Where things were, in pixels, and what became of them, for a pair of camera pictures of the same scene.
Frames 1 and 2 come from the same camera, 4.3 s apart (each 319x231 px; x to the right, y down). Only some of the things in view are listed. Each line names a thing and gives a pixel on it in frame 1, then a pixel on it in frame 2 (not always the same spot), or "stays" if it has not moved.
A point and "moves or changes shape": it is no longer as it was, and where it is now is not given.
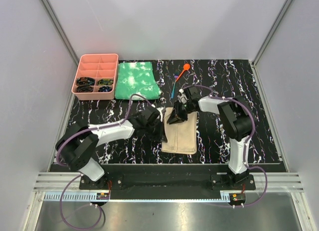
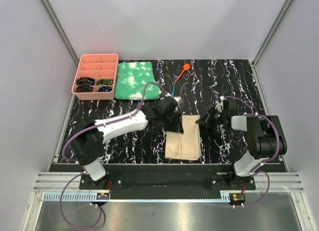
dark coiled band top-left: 85,80 stays
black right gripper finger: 172,117 to 208,118
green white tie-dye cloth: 136,77 stays
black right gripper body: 182,110 to 218,117
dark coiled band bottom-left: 84,88 stays
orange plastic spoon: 186,66 stays
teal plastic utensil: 173,92 stays
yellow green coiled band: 105,81 stays
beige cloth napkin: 181,137 moves or changes shape
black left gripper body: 154,131 to 171,123
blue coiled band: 104,89 stays
